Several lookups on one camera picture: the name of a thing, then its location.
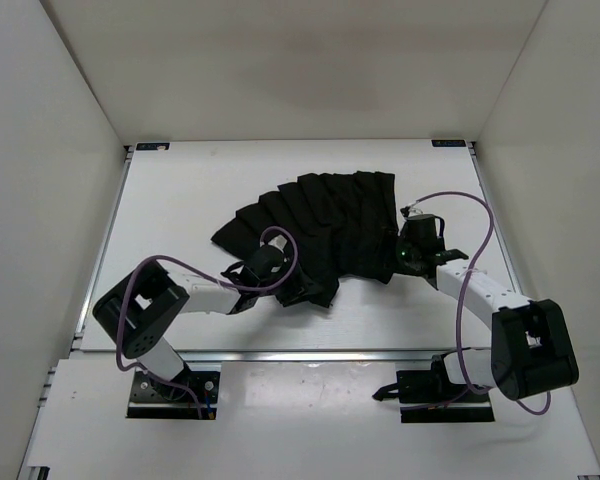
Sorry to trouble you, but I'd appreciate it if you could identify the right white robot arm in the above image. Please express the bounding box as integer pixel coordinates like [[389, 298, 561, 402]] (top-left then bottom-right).
[[396, 208, 580, 401]]

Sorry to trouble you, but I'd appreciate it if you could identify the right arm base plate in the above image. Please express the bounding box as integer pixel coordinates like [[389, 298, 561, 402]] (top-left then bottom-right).
[[371, 361, 495, 424]]

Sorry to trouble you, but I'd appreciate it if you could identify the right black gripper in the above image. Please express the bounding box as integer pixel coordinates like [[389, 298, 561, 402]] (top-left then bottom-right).
[[368, 228, 420, 276]]

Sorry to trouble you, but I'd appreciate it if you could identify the right corner label sticker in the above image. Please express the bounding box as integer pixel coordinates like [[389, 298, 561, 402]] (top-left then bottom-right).
[[431, 139, 467, 148]]

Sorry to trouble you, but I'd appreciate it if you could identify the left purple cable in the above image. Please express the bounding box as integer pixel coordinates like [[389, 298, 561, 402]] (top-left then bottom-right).
[[115, 227, 300, 419]]

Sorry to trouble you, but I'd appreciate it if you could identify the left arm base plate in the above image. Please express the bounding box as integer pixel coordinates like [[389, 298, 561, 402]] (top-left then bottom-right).
[[126, 365, 221, 421]]

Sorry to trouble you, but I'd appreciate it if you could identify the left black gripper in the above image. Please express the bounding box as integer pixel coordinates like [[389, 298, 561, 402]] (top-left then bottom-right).
[[258, 252, 323, 306]]

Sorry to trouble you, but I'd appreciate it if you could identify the corner label sticker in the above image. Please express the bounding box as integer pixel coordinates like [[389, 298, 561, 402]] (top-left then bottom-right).
[[431, 139, 467, 148], [135, 142, 170, 151]]

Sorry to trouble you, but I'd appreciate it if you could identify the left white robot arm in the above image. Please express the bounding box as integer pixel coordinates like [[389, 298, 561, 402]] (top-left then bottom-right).
[[92, 244, 325, 398]]

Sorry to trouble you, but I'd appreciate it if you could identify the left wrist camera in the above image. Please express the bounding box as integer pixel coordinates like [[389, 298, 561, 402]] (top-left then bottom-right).
[[268, 235, 288, 251]]

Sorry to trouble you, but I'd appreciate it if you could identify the black pleated skirt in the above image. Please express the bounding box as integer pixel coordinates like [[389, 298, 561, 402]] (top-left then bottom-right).
[[211, 171, 398, 308]]

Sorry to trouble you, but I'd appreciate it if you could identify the aluminium front rail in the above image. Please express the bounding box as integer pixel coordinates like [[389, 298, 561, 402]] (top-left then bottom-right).
[[72, 348, 546, 364]]

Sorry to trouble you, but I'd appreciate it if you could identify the left corner label sticker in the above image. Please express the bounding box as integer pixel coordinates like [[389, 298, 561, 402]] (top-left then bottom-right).
[[135, 142, 170, 151]]

